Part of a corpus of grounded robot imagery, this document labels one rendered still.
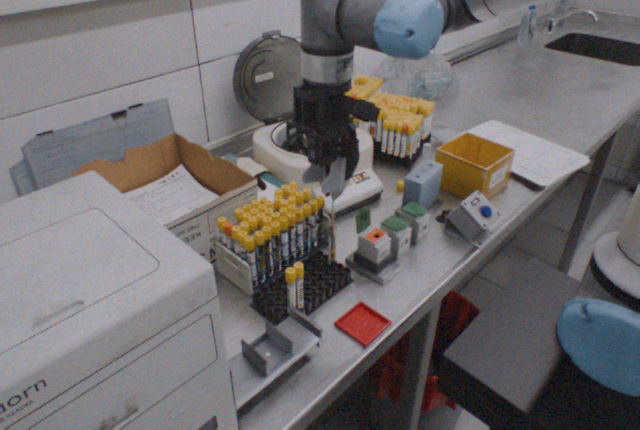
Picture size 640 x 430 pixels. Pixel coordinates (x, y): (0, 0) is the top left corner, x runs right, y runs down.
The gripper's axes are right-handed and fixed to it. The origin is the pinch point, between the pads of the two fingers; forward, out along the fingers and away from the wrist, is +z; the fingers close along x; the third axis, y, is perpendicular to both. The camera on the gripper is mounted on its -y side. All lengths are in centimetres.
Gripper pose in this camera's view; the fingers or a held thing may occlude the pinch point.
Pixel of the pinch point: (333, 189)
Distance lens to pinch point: 82.4
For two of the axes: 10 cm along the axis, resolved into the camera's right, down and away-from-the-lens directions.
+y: -6.9, 3.8, -6.1
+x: 7.2, 3.7, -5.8
